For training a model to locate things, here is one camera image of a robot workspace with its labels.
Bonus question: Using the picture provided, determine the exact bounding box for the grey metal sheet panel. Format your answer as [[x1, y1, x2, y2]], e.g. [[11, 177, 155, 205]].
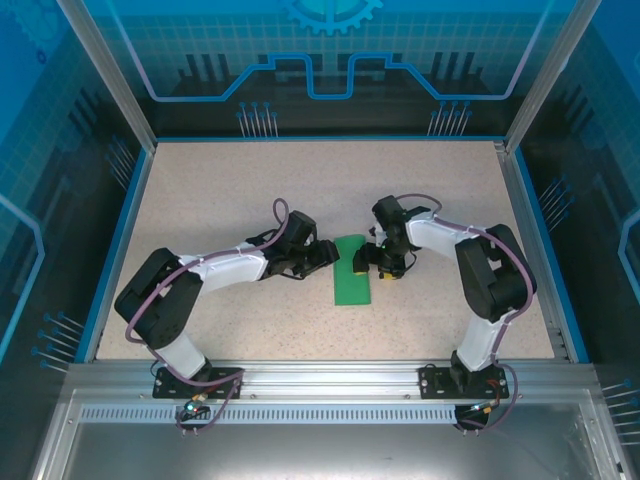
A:
[[29, 389, 640, 480]]

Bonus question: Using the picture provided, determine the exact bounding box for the blue table edge trim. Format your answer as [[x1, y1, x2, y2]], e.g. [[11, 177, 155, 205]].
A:
[[512, 148, 592, 364], [74, 148, 154, 364]]

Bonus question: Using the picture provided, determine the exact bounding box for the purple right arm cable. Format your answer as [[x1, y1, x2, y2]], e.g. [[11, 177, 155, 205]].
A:
[[397, 192, 537, 436]]

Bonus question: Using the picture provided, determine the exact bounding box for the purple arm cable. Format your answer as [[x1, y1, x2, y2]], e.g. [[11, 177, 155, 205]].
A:
[[123, 198, 292, 437], [397, 192, 537, 436]]

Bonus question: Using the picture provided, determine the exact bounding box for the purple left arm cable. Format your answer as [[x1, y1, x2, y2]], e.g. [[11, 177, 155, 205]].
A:
[[123, 198, 292, 437]]

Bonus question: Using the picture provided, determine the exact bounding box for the aluminium mounting rail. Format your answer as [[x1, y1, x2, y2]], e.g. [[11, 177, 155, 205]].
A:
[[67, 360, 596, 401]]

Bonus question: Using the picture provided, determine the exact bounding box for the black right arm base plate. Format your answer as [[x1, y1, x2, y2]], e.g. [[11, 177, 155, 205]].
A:
[[418, 363, 511, 401]]

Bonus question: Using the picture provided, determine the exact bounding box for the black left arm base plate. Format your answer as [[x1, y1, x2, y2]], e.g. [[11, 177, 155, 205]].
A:
[[152, 367, 246, 401]]

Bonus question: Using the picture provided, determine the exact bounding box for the slotted grey cable duct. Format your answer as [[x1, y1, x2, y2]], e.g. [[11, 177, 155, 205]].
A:
[[79, 405, 459, 424]]

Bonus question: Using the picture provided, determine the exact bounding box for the aluminium side rail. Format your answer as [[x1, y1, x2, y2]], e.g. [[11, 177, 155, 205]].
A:
[[492, 141, 576, 364]]

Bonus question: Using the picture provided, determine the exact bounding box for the cable connector with green light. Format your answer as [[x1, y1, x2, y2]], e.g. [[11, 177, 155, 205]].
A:
[[182, 394, 209, 419]]

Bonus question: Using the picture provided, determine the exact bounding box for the aluminium frame post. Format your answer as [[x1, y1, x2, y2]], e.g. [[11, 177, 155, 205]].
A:
[[502, 0, 606, 154], [55, 0, 160, 154]]

